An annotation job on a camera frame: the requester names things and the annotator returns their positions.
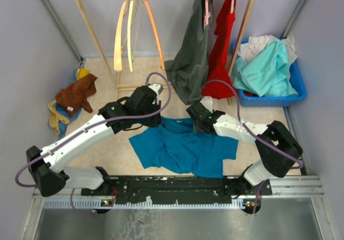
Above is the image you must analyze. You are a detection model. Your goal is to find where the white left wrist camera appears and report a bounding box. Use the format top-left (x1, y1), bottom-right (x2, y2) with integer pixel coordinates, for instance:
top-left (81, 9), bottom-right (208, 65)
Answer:
top-left (147, 83), bottom-right (163, 102)

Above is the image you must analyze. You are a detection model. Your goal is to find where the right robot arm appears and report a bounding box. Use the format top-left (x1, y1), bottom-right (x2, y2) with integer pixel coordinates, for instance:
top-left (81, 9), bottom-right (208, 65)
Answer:
top-left (187, 101), bottom-right (303, 197)

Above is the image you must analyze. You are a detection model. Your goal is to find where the blue plastic bin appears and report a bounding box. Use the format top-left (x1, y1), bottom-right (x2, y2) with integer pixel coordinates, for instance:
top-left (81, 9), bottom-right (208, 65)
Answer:
top-left (231, 38), bottom-right (307, 108)

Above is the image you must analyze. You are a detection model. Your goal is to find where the brown cloth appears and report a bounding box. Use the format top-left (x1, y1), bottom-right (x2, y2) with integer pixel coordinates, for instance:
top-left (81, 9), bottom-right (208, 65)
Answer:
top-left (56, 74), bottom-right (97, 117)

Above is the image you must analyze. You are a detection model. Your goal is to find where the turquoise cloth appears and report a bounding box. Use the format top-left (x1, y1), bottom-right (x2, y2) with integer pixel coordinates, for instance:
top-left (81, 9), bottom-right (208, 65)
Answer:
top-left (231, 40), bottom-right (298, 97)

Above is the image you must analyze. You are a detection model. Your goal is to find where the blue cloth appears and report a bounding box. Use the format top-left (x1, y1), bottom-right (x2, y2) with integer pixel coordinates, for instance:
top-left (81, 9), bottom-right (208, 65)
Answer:
top-left (53, 103), bottom-right (81, 137)

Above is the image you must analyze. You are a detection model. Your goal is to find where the blue t shirt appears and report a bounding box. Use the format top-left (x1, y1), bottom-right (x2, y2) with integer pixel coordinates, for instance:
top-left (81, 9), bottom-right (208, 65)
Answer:
top-left (129, 117), bottom-right (239, 178)

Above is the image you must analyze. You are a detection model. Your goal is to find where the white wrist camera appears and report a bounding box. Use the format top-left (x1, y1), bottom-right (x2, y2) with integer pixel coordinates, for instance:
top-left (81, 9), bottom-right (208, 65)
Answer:
top-left (147, 83), bottom-right (163, 102)
top-left (200, 96), bottom-right (213, 112)

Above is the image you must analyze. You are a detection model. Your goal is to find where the white toothed cable duct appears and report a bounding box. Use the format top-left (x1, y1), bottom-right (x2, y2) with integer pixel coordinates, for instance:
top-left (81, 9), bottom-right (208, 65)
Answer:
top-left (44, 197), bottom-right (254, 211)

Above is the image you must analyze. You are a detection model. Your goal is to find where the grey t shirt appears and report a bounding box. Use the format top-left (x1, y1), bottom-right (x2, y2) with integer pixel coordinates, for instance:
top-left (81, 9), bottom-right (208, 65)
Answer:
top-left (164, 0), bottom-right (212, 105)

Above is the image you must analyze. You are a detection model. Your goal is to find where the cream wooden hanger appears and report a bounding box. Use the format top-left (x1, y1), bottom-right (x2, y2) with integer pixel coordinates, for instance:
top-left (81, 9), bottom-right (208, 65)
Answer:
top-left (127, 0), bottom-right (140, 72)

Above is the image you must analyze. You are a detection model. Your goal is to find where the light wooden hanger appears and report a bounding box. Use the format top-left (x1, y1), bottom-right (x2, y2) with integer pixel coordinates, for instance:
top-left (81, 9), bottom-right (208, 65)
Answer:
top-left (113, 0), bottom-right (128, 72)

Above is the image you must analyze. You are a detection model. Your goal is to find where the red t shirt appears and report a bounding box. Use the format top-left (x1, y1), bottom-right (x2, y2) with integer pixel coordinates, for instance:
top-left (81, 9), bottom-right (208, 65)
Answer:
top-left (202, 0), bottom-right (236, 100)

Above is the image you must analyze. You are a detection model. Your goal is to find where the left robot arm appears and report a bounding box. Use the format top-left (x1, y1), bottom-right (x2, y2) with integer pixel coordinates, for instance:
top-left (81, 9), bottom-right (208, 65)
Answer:
top-left (26, 83), bottom-right (163, 197)

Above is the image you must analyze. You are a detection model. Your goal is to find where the yellow cloth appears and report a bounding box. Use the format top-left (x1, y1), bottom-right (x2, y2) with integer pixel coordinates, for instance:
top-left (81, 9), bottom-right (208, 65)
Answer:
top-left (75, 68), bottom-right (90, 80)

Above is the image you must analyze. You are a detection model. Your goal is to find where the orange wooden hanger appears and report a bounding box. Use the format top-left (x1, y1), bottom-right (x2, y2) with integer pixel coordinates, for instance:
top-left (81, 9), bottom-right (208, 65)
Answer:
top-left (144, 0), bottom-right (165, 70)

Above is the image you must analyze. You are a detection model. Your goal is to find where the pink hanger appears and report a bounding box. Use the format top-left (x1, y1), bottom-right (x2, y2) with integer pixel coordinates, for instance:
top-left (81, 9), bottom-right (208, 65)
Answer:
top-left (203, 0), bottom-right (210, 27)

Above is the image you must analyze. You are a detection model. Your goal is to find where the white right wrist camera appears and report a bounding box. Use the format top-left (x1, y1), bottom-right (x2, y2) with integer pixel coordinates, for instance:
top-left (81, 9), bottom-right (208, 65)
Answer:
top-left (200, 96), bottom-right (213, 112)

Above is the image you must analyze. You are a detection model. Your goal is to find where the beige towel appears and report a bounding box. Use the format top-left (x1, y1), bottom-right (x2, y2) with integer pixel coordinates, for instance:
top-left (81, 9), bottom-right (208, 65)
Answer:
top-left (48, 100), bottom-right (64, 137)

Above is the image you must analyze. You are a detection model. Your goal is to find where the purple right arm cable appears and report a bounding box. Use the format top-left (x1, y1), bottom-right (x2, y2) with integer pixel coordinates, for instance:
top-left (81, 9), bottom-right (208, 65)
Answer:
top-left (200, 79), bottom-right (304, 215)

